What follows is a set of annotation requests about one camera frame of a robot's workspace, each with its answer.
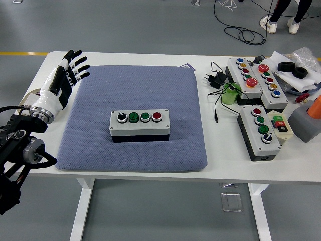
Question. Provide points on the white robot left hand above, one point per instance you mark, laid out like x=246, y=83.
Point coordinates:
x=47, y=100

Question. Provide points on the grey four-button control box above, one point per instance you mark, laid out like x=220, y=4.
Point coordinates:
x=140, y=128
x=270, y=148

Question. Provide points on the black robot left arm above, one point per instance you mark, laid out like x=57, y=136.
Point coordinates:
x=22, y=123

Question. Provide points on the grey five-button control box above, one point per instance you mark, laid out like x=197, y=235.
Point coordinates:
x=273, y=101
x=253, y=91

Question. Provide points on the beige shallow tray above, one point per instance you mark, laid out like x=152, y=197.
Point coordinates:
x=23, y=104

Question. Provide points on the blue-grey padded mat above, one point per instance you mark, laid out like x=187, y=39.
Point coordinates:
x=155, y=82

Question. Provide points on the white table leg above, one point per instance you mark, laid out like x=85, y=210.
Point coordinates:
x=81, y=208
x=260, y=213

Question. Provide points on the purple-edged card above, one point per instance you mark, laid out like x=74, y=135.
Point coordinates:
x=186, y=66

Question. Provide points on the black power adapter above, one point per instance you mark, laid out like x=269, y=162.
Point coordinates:
x=215, y=80

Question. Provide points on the green cylinder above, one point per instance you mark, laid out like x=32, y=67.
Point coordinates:
x=229, y=98

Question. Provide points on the metal floor socket plate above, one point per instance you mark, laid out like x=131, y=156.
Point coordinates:
x=232, y=202

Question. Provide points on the small black device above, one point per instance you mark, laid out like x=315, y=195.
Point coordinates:
x=258, y=59

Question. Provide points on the person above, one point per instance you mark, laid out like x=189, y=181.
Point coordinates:
x=277, y=10

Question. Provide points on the red valve knob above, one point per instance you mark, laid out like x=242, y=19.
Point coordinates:
x=302, y=97

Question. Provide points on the grey block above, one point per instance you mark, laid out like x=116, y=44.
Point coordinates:
x=303, y=125

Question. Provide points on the white paper sheet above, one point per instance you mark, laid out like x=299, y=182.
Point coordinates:
x=304, y=82

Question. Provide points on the clear plastic bag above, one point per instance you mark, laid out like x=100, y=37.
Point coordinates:
x=304, y=56

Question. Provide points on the orange cylinder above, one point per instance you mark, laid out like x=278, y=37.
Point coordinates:
x=316, y=108

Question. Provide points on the white wall switch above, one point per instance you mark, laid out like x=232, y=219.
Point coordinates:
x=31, y=100

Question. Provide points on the cream three-button switch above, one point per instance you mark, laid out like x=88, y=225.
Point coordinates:
x=284, y=135

